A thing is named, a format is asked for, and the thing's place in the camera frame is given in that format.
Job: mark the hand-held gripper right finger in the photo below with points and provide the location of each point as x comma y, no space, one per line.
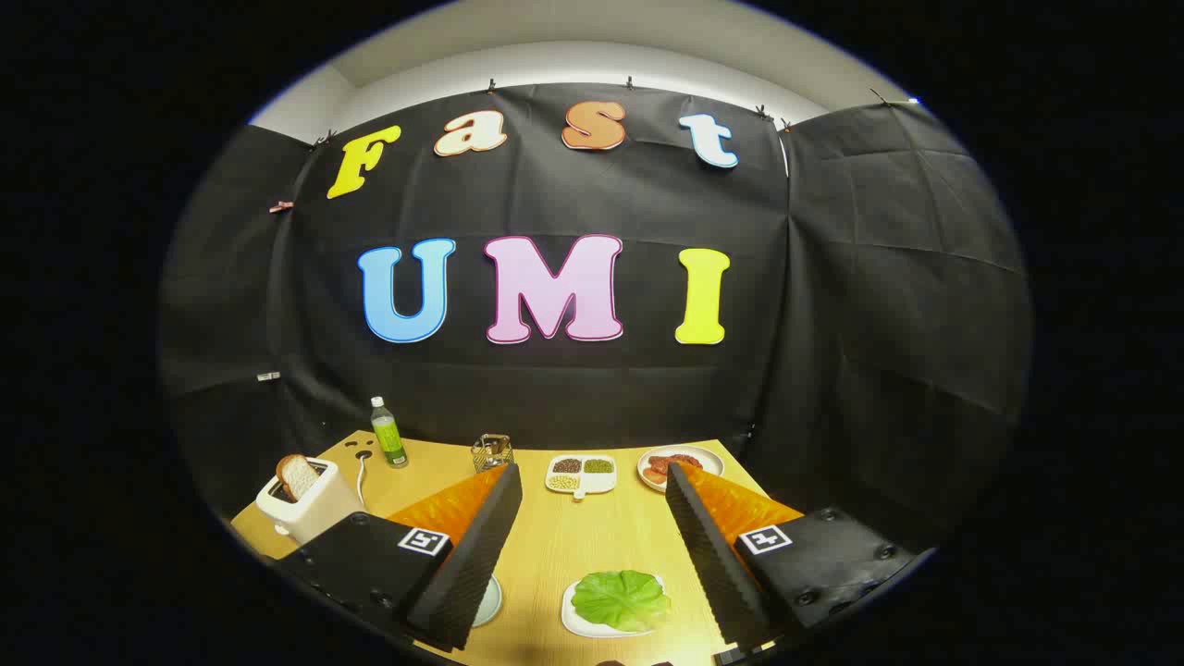
712,564

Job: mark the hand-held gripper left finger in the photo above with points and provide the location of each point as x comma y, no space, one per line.
481,555

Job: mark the green lettuce leaf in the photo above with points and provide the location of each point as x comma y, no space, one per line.
620,599

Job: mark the toasted bread slice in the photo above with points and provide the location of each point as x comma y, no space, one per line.
298,476

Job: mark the pale green round plate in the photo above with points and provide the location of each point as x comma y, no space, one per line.
490,601

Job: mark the white round plate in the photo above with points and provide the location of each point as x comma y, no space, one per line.
708,455

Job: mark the pile of yellow beans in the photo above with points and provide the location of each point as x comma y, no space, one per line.
563,482

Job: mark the red meat slices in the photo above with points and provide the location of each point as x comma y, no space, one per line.
666,462

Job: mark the white square plate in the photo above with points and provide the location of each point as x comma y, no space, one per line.
578,624

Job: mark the pile of brown beans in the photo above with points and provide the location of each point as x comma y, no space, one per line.
566,465

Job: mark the white divided dish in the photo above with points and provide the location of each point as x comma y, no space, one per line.
598,484

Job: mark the pile of green beans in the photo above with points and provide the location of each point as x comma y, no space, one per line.
598,465

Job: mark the green label drink bottle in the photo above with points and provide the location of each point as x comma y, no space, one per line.
388,439

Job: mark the white toaster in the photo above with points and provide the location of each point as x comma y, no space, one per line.
314,509

